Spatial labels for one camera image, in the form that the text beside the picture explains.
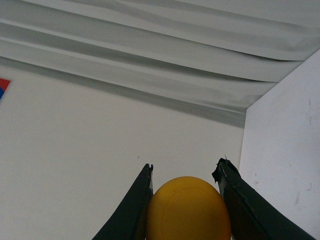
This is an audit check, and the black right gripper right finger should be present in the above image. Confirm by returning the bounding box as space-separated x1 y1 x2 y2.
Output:
212 158 314 240

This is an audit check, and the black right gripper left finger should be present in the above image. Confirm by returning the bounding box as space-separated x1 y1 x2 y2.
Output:
93 163 154 240

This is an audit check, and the yellow push button switch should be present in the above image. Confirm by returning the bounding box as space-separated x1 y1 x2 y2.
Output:
146 176 232 240

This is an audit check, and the grey pleated curtain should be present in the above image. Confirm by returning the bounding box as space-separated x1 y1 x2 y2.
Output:
0 0 320 128

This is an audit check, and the red and blue sign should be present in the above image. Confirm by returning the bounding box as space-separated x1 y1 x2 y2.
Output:
0 78 11 100

